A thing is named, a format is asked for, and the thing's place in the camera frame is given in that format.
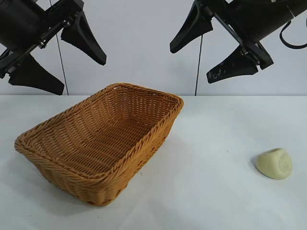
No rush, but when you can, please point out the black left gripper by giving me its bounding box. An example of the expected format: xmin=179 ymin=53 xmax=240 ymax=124
xmin=0 ymin=0 xmax=107 ymax=96

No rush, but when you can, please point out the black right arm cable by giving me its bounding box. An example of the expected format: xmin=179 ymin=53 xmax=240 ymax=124
xmin=280 ymin=20 xmax=307 ymax=50

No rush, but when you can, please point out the pale egg yolk pastry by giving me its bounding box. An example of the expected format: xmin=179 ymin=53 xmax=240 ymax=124
xmin=255 ymin=148 xmax=294 ymax=180

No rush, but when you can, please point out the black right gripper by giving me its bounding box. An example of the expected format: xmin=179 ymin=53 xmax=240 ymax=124
xmin=169 ymin=0 xmax=296 ymax=84

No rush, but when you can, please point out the woven wicker basket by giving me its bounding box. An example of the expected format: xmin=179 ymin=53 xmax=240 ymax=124
xmin=14 ymin=82 xmax=185 ymax=207

